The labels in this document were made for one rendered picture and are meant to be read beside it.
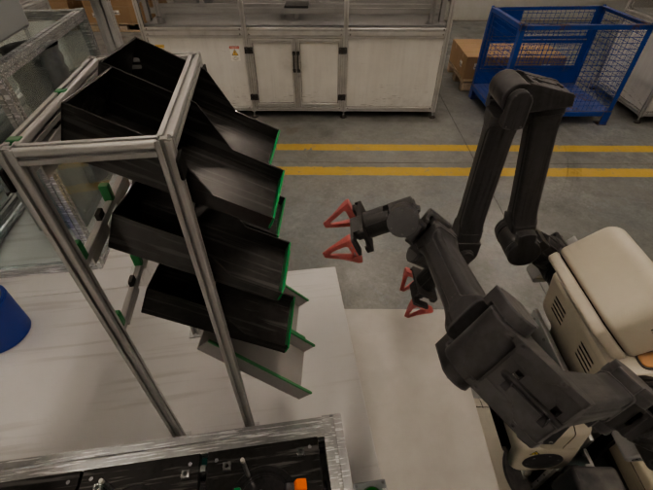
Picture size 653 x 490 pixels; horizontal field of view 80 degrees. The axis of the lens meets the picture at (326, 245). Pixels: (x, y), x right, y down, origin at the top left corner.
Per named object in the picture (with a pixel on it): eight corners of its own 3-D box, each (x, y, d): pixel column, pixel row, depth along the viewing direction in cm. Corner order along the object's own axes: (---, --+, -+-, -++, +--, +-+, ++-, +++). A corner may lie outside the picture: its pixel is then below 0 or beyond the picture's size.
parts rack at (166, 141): (257, 320, 125) (206, 49, 71) (259, 437, 98) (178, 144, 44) (190, 328, 122) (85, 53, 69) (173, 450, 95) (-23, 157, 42)
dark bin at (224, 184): (280, 181, 67) (296, 145, 62) (269, 230, 57) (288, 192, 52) (107, 111, 59) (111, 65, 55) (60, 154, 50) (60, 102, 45)
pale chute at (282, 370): (303, 351, 102) (315, 344, 99) (298, 400, 92) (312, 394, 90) (212, 298, 89) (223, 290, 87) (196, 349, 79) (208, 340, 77)
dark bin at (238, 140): (276, 140, 78) (290, 107, 73) (266, 175, 68) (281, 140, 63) (129, 77, 70) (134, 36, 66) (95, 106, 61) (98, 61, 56)
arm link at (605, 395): (512, 471, 37) (601, 406, 33) (429, 353, 46) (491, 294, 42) (612, 435, 67) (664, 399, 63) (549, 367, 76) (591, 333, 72)
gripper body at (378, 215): (354, 232, 77) (390, 221, 75) (352, 202, 85) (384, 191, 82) (365, 255, 81) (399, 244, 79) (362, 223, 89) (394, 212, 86)
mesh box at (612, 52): (566, 93, 488) (604, 3, 423) (606, 124, 424) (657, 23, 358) (467, 94, 486) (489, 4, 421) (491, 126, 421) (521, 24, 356)
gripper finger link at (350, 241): (316, 252, 78) (360, 237, 75) (317, 228, 83) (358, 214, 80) (330, 273, 82) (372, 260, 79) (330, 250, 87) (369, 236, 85)
